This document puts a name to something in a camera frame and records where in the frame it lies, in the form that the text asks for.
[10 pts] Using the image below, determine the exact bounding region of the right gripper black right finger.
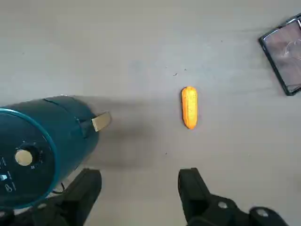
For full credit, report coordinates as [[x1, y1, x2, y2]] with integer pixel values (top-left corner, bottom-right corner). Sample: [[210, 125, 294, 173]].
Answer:
[[177, 167, 290, 226]]

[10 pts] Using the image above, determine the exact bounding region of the air fryer drawer gold handle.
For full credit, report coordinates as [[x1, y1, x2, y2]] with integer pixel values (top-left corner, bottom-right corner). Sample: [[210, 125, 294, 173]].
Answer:
[[43, 95, 111, 170]]

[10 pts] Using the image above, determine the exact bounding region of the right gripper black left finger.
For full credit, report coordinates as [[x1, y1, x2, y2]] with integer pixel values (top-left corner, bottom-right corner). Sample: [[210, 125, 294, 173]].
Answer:
[[0, 168, 103, 226]]

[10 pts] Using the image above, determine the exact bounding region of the clear wine glass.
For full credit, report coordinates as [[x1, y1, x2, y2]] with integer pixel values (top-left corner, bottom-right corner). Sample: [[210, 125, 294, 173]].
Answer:
[[282, 39, 301, 62]]

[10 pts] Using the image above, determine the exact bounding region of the wire glass rack wooden tray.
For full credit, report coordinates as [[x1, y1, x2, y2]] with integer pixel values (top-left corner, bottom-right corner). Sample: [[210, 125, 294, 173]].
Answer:
[[258, 13, 301, 97]]

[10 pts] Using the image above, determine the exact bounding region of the black air fryer cord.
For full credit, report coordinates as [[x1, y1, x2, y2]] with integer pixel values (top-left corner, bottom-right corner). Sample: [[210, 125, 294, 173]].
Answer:
[[52, 182, 66, 195]]

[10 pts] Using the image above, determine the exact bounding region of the green air fryer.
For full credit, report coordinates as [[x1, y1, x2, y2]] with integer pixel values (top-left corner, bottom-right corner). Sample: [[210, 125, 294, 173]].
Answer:
[[0, 95, 101, 210]]

